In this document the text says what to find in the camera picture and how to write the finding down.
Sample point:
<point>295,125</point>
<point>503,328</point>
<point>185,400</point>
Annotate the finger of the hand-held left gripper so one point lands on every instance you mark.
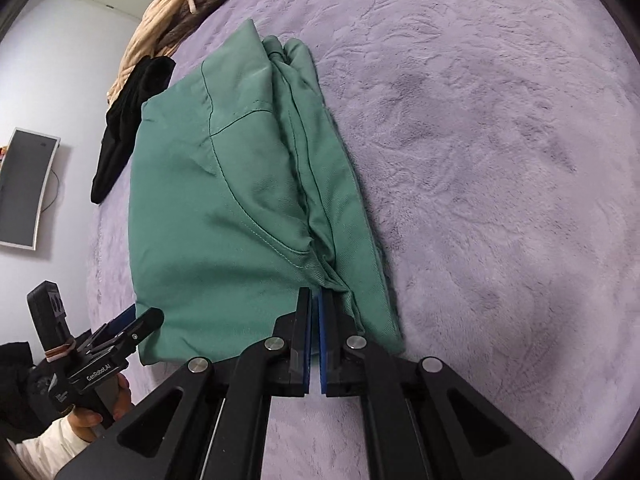
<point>147,319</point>
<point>122,319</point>

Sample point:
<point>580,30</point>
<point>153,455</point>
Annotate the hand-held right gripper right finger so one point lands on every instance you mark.
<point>324,355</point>

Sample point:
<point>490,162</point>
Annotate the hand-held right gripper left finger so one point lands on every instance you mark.
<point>300,360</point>

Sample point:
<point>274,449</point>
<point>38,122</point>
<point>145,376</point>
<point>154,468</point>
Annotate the green shirt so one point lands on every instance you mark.
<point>200,200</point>

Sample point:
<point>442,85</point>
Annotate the person's left forearm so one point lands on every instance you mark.
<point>47,442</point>

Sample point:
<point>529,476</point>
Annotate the person's left hand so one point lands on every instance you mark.
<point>82,422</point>

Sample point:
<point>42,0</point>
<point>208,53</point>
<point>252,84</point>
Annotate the black garment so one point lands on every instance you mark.
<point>122,120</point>

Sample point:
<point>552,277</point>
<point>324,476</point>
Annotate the purple bed blanket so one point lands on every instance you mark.
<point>475,170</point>

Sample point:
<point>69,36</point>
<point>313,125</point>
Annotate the beige brown plush garment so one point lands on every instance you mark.
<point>170,15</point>

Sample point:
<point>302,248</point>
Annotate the wall-mounted monitor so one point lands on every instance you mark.
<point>22,190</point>

